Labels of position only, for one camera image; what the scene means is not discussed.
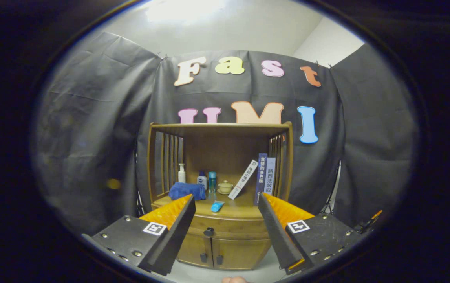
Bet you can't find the white book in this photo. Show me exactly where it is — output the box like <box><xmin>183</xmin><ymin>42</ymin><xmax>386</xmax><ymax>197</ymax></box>
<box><xmin>228</xmin><ymin>159</ymin><xmax>259</xmax><ymax>200</ymax></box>

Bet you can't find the black backdrop cloth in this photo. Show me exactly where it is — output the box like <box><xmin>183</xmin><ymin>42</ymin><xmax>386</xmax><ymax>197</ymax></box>
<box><xmin>33</xmin><ymin>31</ymin><xmax>420</xmax><ymax>232</ymax></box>

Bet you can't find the pale lilac book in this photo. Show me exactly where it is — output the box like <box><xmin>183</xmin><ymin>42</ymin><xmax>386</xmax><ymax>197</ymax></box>
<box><xmin>264</xmin><ymin>157</ymin><xmax>276</xmax><ymax>196</ymax></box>

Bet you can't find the dark blue book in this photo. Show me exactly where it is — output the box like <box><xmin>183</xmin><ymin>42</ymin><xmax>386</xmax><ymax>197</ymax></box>
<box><xmin>254</xmin><ymin>153</ymin><xmax>268</xmax><ymax>206</ymax></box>

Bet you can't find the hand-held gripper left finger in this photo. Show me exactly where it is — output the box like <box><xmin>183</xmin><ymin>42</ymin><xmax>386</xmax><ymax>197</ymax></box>
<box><xmin>82</xmin><ymin>194</ymin><xmax>196</xmax><ymax>276</ymax></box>

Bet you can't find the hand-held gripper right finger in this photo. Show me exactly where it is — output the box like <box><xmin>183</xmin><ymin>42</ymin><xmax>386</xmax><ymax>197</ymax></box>
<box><xmin>258</xmin><ymin>192</ymin><xmax>363</xmax><ymax>275</ymax></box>

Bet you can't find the blue folded towel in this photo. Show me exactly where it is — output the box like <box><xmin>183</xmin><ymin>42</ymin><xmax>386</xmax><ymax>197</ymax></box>
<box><xmin>168</xmin><ymin>182</ymin><xmax>207</xmax><ymax>201</ymax></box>

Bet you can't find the wooden drawer with black knob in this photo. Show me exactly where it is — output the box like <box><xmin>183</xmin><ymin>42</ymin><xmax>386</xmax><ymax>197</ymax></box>
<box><xmin>151</xmin><ymin>204</ymin><xmax>271</xmax><ymax>240</ymax></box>

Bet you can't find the black tripod stand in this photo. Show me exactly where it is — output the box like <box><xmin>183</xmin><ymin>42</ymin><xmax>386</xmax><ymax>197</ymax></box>
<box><xmin>321</xmin><ymin>161</ymin><xmax>341</xmax><ymax>215</ymax></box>

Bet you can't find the black and orange tool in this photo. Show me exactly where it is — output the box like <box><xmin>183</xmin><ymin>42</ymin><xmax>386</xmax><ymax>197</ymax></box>
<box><xmin>353</xmin><ymin>209</ymin><xmax>383</xmax><ymax>234</ymax></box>

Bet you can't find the wooden cabinet door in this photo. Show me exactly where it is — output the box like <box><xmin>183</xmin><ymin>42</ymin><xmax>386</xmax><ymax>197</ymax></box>
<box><xmin>210</xmin><ymin>237</ymin><xmax>271</xmax><ymax>271</ymax></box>
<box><xmin>176</xmin><ymin>234</ymin><xmax>214</xmax><ymax>269</ymax></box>

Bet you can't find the wooden cabinet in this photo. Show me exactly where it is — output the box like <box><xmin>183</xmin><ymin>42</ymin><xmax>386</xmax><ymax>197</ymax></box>
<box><xmin>147</xmin><ymin>122</ymin><xmax>294</xmax><ymax>271</ymax></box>

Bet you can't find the beige lidded teacup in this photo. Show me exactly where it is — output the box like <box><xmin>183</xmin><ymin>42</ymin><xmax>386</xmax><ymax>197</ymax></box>
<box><xmin>217</xmin><ymin>180</ymin><xmax>234</xmax><ymax>195</ymax></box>

